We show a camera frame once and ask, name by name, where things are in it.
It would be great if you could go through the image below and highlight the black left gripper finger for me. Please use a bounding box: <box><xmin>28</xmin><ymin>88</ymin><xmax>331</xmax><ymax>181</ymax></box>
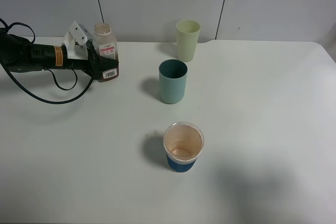
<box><xmin>90</xmin><ymin>51</ymin><xmax>119</xmax><ymax>80</ymax></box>

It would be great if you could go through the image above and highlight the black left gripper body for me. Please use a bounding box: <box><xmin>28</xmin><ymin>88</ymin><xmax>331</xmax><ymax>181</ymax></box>
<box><xmin>54</xmin><ymin>46</ymin><xmax>99</xmax><ymax>76</ymax></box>

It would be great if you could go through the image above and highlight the clear plastic drink bottle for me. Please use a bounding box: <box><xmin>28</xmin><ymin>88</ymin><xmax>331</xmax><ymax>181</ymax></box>
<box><xmin>93</xmin><ymin>23</ymin><xmax>119</xmax><ymax>82</ymax></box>

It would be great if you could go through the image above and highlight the pale green plastic cup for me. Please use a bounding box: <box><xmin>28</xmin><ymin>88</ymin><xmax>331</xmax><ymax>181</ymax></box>
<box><xmin>176</xmin><ymin>20</ymin><xmax>201</xmax><ymax>62</ymax></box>

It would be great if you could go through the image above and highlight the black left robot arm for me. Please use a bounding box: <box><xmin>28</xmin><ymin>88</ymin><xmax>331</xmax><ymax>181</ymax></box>
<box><xmin>1</xmin><ymin>34</ymin><xmax>119</xmax><ymax>80</ymax></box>

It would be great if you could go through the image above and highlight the teal plastic cup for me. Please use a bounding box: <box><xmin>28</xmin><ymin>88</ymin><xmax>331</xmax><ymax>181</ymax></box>
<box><xmin>159</xmin><ymin>59</ymin><xmax>188</xmax><ymax>104</ymax></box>

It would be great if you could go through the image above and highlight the paper cup with blue sleeve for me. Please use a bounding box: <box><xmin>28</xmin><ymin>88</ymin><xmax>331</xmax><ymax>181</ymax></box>
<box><xmin>163</xmin><ymin>122</ymin><xmax>204</xmax><ymax>173</ymax></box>

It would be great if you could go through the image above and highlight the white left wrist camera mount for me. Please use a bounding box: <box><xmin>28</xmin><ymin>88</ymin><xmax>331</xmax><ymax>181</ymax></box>
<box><xmin>62</xmin><ymin>21</ymin><xmax>93</xmax><ymax>60</ymax></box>

